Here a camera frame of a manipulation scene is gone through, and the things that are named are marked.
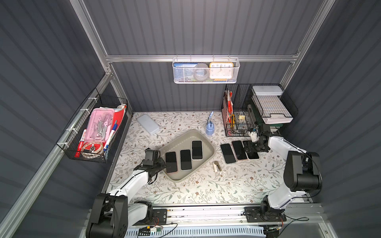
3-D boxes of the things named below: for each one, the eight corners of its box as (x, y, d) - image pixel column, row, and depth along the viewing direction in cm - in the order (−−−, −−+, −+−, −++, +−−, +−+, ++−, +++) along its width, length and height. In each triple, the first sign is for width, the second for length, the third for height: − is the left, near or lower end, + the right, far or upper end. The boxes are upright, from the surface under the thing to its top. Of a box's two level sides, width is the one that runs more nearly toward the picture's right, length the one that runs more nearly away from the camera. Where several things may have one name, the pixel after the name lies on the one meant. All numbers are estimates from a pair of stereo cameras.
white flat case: (135, 119, 119) (134, 117, 117) (145, 113, 123) (144, 111, 121) (151, 135, 109) (151, 133, 107) (162, 128, 113) (161, 126, 111)
